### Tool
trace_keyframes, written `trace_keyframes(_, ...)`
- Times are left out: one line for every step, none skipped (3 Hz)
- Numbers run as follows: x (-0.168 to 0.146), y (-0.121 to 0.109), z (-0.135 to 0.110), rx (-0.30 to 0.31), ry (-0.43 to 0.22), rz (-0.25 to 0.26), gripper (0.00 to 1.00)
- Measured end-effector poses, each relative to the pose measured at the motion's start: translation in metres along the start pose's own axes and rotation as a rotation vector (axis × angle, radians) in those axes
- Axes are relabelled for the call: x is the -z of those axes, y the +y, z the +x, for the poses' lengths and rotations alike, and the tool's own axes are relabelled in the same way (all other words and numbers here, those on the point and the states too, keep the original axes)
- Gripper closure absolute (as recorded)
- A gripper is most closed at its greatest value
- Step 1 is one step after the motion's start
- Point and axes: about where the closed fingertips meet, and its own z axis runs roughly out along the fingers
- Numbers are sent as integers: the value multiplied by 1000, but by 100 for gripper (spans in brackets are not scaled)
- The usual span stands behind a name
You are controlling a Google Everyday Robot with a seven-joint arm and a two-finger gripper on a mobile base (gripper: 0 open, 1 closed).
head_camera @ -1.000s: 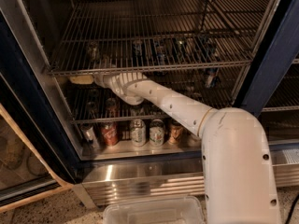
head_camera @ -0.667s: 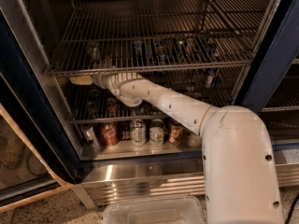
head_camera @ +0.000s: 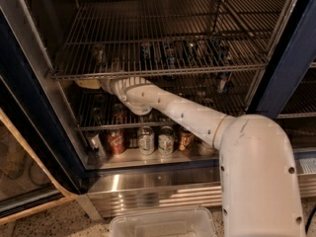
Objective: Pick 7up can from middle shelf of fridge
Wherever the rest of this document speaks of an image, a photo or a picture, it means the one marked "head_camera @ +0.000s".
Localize blue can middle shelf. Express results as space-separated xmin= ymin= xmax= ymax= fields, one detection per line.
xmin=162 ymin=42 xmax=176 ymax=70

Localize blue can shelf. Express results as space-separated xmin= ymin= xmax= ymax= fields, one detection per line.
xmin=216 ymin=45 xmax=233 ymax=94
xmin=162 ymin=42 xmax=176 ymax=70

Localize blue can right shelf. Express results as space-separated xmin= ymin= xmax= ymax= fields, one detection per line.
xmin=216 ymin=45 xmax=233 ymax=94

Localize pepsi can middle shelf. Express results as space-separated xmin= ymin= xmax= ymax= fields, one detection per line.
xmin=140 ymin=42 xmax=154 ymax=60

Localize dark can second row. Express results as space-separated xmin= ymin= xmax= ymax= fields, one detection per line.
xmin=92 ymin=108 xmax=105 ymax=125

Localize upper wire shelf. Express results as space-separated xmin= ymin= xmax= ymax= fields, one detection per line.
xmin=53 ymin=0 xmax=285 ymax=80

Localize silver can bottom left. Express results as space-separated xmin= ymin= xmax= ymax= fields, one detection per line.
xmin=85 ymin=131 xmax=106 ymax=157

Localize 7up can shelf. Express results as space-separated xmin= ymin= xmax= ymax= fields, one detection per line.
xmin=93 ymin=43 xmax=107 ymax=71

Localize open fridge cabinet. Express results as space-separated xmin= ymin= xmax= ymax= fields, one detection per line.
xmin=0 ymin=0 xmax=316 ymax=196

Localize black cable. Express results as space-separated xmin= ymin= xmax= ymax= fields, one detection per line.
xmin=304 ymin=204 xmax=316 ymax=237

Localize green can middle shelf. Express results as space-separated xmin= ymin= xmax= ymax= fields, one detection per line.
xmin=184 ymin=41 xmax=197 ymax=67

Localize orange brown can front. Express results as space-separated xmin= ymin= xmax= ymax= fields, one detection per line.
xmin=179 ymin=127 xmax=195 ymax=151

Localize steel fridge kick plate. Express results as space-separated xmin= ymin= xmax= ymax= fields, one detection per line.
xmin=86 ymin=157 xmax=316 ymax=218

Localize red can second row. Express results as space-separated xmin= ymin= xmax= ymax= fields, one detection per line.
xmin=112 ymin=104 xmax=126 ymax=124

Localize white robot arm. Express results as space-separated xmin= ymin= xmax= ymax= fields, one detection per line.
xmin=76 ymin=76 xmax=306 ymax=237

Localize clear plastic bin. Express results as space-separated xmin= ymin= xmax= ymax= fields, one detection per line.
xmin=109 ymin=207 xmax=217 ymax=237

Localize glass fridge door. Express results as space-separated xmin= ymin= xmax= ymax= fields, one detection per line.
xmin=0 ymin=15 xmax=78 ymax=224

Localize wire shelf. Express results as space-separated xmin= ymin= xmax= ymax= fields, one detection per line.
xmin=53 ymin=0 xmax=285 ymax=80
xmin=70 ymin=71 xmax=257 ymax=131

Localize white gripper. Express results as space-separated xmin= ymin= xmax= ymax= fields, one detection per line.
xmin=75 ymin=78 xmax=125 ymax=95

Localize white green can front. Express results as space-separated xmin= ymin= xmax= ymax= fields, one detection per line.
xmin=137 ymin=126 xmax=155 ymax=155

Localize red cola can front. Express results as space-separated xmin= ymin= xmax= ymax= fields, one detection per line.
xmin=107 ymin=129 xmax=125 ymax=154

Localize middle wire shelf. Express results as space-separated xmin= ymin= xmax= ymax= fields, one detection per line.
xmin=70 ymin=71 xmax=257 ymax=131

